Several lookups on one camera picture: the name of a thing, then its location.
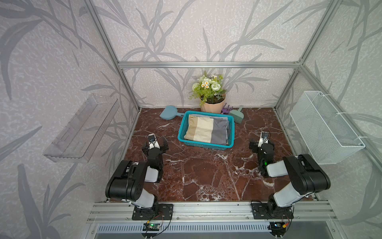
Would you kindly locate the left green circuit board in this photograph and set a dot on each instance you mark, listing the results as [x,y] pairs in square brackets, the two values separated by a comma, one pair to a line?
[151,227]

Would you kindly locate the purple pink toy rake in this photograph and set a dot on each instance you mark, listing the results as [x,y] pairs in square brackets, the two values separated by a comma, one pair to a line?
[226,109]

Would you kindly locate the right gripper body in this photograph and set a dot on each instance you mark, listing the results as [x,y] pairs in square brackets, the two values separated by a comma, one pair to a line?
[256,149]

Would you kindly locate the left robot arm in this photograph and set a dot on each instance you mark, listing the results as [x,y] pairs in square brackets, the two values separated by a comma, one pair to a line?
[127,182]

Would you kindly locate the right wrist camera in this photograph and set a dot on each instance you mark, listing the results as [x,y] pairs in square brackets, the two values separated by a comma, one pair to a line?
[264,138]

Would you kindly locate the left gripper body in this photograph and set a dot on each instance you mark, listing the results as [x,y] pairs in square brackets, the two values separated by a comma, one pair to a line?
[161,151]

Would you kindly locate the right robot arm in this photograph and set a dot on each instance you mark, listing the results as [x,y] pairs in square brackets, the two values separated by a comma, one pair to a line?
[305,175]

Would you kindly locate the teal plastic basket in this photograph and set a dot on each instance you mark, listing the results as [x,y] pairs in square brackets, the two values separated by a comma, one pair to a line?
[184,127]

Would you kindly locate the green toy scoop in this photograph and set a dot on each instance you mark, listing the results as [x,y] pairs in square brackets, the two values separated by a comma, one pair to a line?
[237,115]

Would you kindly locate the beige grey striped pillowcase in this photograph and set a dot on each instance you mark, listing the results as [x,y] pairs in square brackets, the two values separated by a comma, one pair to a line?
[207,129]

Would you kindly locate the aluminium front rail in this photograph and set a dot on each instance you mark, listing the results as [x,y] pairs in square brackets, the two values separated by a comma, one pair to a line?
[222,211]

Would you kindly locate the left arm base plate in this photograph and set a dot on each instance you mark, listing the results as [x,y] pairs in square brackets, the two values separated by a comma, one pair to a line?
[157,212]

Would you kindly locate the right circuit board with wires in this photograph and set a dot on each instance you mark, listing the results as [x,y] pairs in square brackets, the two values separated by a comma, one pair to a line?
[278,229]

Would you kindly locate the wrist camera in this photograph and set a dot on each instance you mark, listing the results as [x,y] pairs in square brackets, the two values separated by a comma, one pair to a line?
[152,141]
[264,138]

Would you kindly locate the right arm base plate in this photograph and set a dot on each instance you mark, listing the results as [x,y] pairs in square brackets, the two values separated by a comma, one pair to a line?
[270,211]

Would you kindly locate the white wire wall basket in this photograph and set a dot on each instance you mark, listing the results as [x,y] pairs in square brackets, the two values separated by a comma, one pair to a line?
[328,136]

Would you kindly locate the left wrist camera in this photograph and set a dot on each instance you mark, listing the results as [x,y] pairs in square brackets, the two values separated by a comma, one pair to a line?
[152,141]

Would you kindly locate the clear acrylic wall shelf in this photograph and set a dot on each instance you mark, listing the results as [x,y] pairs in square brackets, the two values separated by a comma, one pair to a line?
[79,139]

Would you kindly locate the potted artificial flower plant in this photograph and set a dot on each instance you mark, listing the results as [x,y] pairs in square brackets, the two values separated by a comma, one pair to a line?
[210,91]

